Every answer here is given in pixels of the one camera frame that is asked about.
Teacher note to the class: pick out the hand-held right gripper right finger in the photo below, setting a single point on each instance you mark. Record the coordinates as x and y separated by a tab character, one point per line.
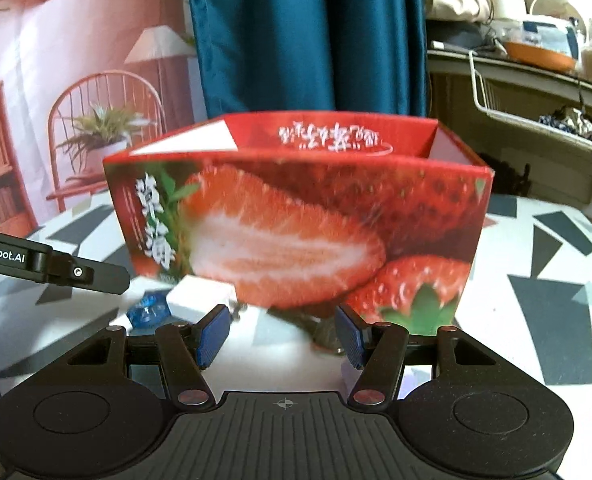
351	335

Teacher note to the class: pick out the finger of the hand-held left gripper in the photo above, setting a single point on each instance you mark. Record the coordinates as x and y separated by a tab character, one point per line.
95	275

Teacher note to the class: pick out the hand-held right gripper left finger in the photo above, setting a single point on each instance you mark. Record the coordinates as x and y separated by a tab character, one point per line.
213	335

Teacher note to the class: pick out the small white box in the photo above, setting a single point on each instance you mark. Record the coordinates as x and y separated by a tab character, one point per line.
200	300

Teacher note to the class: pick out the blue translucent object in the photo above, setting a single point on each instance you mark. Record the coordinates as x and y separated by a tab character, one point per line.
148	310

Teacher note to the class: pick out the red strawberry print box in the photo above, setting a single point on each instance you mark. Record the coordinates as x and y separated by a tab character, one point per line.
301	210

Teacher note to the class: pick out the geometric patterned tablecloth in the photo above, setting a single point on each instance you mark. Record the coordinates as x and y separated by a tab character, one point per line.
526	285

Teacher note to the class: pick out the dark dressing desk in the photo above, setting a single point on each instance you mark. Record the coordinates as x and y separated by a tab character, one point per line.
451	62

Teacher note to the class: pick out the blue curtain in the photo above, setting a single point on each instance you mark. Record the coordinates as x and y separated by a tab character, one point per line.
301	35

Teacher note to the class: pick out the foil wrappers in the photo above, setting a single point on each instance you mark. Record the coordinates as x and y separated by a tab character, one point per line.
571	122

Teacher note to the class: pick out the dark grey pouch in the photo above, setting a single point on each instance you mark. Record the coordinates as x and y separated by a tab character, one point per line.
456	35

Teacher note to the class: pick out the orange bowl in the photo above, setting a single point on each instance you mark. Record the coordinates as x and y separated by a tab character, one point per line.
541	55

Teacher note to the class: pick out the blue and white packet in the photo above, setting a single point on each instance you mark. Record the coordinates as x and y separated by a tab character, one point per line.
551	30

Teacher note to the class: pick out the printed wall backdrop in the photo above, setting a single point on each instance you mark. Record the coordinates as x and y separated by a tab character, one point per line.
75	85

